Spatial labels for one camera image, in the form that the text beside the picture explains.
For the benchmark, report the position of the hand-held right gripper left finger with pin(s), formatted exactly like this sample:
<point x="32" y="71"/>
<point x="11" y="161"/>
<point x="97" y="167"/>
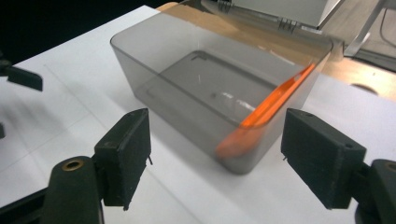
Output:
<point x="124" y="155"/>

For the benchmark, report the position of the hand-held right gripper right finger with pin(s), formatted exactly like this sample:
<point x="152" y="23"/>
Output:
<point x="320" y="155"/>

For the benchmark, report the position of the orange phone case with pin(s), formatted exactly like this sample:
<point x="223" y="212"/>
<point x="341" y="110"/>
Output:
<point x="264" y="112"/>

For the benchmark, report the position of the grey transparent storage box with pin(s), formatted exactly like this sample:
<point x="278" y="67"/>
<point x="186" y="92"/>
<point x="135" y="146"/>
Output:
<point x="174" y="77"/>

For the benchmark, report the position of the grey metal stand frame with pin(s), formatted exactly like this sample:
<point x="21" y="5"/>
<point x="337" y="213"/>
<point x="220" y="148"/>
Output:
<point x="364" y="28"/>

